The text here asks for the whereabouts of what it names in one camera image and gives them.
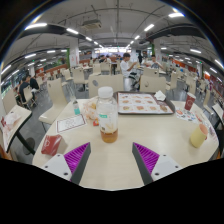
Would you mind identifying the clear white-capped drink bottle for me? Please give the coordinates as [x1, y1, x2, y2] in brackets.
[95, 86, 119, 144]

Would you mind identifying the white printed card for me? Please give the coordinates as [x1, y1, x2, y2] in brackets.
[55, 113, 88, 134]

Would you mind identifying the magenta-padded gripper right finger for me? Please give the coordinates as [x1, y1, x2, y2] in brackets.
[131, 142, 183, 186]

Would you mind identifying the white crumpled napkin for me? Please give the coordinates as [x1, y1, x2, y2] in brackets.
[153, 89, 167, 102]

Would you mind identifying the dark food tray with liner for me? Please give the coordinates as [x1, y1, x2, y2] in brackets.
[114, 91, 177, 116]

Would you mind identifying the yellow cup with pink inside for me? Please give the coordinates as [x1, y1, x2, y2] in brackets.
[189, 123, 209, 149]

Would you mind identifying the group of ceiling lights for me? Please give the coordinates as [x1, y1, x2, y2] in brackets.
[0, 11, 224, 81]

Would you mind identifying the white black-edged neighbouring table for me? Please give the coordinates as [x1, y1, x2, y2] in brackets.
[211, 102, 224, 131]
[0, 104, 36, 156]

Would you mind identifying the red pouch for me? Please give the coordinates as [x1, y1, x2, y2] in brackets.
[40, 134, 63, 157]

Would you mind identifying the small green-labelled clear bottle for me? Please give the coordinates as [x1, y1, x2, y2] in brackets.
[69, 95, 81, 116]

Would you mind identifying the person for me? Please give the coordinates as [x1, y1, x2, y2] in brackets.
[18, 75, 33, 103]
[120, 52, 139, 91]
[29, 75, 41, 94]
[145, 54, 164, 71]

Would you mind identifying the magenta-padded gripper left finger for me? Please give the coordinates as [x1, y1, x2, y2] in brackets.
[42, 142, 92, 186]

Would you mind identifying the colourful sticker sheet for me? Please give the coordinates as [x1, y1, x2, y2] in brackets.
[174, 107, 201, 125]

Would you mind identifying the group of cream chairs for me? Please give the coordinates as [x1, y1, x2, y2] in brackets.
[4, 61, 224, 111]

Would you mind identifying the cream plastic chair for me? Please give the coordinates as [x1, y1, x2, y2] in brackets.
[37, 78, 69, 126]
[87, 73, 125, 99]
[139, 74, 167, 95]

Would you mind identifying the clear plastic food bag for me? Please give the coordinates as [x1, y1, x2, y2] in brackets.
[81, 96, 100, 127]

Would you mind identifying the red paper cup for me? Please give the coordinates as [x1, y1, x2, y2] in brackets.
[183, 92, 197, 112]

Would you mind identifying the ceiling air conditioner unit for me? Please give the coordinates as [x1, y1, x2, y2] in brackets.
[81, 19, 103, 30]

